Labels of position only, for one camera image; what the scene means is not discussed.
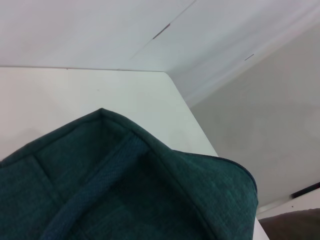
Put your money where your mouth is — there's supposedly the dark brown object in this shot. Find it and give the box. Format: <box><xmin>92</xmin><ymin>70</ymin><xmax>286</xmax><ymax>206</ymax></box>
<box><xmin>258</xmin><ymin>207</ymin><xmax>320</xmax><ymax>240</ymax></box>

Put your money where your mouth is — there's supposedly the white vented device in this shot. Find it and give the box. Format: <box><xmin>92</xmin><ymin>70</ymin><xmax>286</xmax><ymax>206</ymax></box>
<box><xmin>257</xmin><ymin>181</ymin><xmax>320</xmax><ymax>216</ymax></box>

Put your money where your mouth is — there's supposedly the teal fabric lunch bag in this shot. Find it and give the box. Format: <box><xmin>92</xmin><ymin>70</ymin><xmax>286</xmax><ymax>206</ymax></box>
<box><xmin>0</xmin><ymin>107</ymin><xmax>259</xmax><ymax>240</ymax></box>

